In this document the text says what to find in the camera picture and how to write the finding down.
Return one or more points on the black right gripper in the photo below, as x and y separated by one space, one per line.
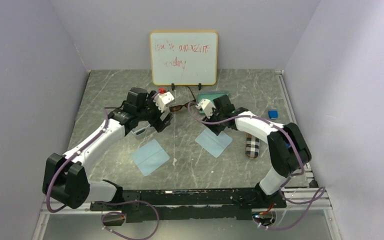
216 129

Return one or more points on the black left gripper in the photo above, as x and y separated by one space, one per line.
157 122

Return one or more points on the blue glasses case green lining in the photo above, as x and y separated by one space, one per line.
210 96

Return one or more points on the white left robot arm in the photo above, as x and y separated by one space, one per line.
66 178

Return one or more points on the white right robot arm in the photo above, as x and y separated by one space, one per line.
287 147

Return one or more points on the brown tortoise sunglasses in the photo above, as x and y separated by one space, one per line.
176 108

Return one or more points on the light blue cloth right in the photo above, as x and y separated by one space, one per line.
212 143

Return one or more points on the light blue cloth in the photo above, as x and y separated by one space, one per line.
212 143
149 157

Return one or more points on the light blue cloth left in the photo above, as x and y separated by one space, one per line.
149 157

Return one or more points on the plaid glasses case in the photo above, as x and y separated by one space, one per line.
252 146

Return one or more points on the small blue box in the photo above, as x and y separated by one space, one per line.
273 114

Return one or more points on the yellow framed whiteboard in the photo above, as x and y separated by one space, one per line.
184 57

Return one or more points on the white frame sunglasses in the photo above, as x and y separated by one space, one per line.
139 132

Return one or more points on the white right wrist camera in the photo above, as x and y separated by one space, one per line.
207 107

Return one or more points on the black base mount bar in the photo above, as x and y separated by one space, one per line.
212 203

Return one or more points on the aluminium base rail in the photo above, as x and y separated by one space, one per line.
267 220

